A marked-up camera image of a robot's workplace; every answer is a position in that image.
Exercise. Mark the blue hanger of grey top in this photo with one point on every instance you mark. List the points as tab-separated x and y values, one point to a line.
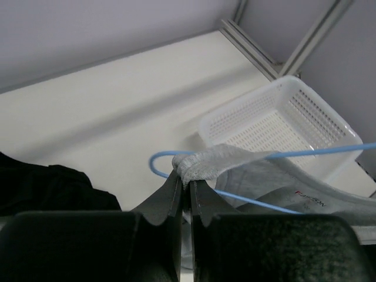
326	151

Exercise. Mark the light grey tank top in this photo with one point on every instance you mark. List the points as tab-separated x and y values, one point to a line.
278	182

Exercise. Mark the aluminium frame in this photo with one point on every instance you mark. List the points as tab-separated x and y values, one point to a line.
330	45

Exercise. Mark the black tank top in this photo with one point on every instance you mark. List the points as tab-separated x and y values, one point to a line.
31	187

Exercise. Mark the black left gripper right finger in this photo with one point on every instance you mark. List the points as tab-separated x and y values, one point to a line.
233	246

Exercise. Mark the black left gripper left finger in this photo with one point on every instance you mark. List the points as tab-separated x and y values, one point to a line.
143	244

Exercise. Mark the white plastic basket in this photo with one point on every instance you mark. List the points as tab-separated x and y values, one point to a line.
285	115

